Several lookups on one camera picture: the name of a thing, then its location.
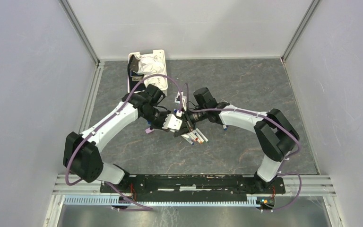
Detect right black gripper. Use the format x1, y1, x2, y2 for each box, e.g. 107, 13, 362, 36
175, 106, 207, 137

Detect pink highlighter cap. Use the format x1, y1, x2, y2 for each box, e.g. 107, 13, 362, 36
145, 128, 155, 134

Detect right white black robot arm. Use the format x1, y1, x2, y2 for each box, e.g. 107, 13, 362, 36
171, 87, 302, 193

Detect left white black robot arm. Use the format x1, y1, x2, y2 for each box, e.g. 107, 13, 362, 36
63, 85, 170, 193

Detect grey blue pen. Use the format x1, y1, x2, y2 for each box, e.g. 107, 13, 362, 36
182, 134, 194, 145

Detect red cap white marker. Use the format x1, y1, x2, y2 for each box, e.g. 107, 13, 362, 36
190, 131, 204, 144

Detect green cap white marker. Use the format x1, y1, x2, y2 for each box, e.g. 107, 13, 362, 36
195, 128, 208, 142

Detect black cloth with label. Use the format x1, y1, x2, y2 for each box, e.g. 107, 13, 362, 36
127, 54, 144, 92

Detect white crumpled cloth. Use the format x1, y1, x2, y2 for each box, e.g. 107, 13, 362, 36
135, 52, 167, 91

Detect white plastic basket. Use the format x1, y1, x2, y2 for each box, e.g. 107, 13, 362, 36
127, 49, 168, 95

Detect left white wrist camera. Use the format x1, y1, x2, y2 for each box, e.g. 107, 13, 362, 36
162, 113, 182, 132

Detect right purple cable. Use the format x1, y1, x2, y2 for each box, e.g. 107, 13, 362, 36
181, 82, 303, 213

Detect black mounting base plate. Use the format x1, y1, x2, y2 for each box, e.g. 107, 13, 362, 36
116, 174, 286, 202

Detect white slotted cable duct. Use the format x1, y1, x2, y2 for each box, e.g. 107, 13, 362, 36
63, 195, 260, 208

